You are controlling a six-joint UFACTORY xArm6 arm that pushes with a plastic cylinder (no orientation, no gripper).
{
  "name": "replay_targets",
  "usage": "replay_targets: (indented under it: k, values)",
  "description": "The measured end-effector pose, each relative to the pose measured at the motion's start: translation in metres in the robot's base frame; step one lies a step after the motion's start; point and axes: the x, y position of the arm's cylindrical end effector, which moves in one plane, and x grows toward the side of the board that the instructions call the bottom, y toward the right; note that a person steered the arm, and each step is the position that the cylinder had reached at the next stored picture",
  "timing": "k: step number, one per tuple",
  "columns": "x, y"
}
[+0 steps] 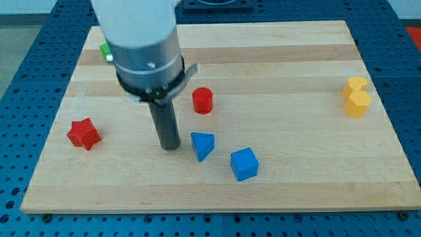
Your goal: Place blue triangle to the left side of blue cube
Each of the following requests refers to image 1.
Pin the blue triangular prism block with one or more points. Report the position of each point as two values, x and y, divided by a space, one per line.
202 144

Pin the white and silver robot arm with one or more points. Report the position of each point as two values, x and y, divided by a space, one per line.
143 39

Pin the blue cube block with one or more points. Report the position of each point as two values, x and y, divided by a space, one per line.
244 164

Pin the red cylinder block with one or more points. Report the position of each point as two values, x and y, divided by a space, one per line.
202 100

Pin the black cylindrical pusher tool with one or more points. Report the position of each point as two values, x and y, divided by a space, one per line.
165 125

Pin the wooden board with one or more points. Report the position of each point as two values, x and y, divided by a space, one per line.
277 88

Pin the green block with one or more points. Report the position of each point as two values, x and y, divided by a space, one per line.
105 51

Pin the red star block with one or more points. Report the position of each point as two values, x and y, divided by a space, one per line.
83 134

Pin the yellow hexagon block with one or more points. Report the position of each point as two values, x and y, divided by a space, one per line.
357 104

